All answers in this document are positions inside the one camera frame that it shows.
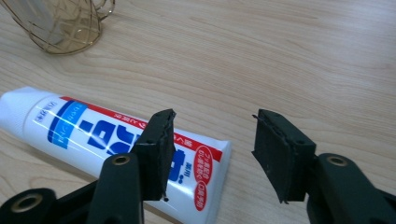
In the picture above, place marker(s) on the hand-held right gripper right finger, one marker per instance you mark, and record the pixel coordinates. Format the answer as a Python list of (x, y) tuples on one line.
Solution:
[(280, 161)]

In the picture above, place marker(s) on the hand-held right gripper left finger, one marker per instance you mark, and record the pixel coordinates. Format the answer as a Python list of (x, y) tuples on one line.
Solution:
[(155, 165)]

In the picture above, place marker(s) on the white toothpaste tube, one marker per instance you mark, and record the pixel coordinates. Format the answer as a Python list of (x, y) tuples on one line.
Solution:
[(93, 124)]

